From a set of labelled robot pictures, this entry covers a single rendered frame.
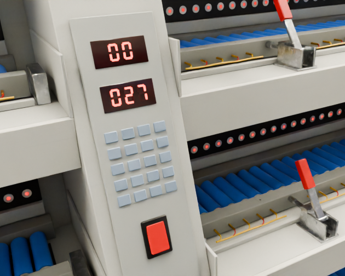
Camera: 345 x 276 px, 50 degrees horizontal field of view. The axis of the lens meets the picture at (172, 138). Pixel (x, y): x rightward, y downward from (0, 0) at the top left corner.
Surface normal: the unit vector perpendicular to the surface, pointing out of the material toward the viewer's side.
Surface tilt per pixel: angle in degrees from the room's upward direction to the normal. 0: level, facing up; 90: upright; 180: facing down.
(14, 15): 90
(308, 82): 108
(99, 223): 90
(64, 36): 90
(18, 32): 90
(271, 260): 18
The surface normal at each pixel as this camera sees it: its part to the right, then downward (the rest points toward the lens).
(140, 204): 0.40, 0.04
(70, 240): -0.04, -0.91
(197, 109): 0.44, 0.34
